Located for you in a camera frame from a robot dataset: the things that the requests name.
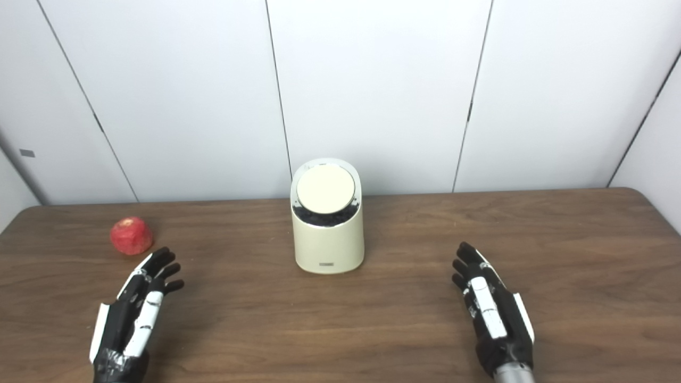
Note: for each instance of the cream round bin lid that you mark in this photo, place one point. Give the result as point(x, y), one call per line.
point(325, 189)

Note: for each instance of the red apple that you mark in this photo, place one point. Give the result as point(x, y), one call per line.
point(131, 235)

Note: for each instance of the small gray wall tag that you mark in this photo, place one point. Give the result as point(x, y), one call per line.
point(27, 153)

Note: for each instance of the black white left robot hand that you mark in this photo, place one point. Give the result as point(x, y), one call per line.
point(125, 324)

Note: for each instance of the black wall panel hinge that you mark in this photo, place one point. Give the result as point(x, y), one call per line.
point(470, 111)
point(99, 123)

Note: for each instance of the cream-colored bin body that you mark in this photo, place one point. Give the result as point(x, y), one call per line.
point(327, 244)

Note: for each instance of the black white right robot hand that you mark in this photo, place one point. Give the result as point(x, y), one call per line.
point(500, 324)

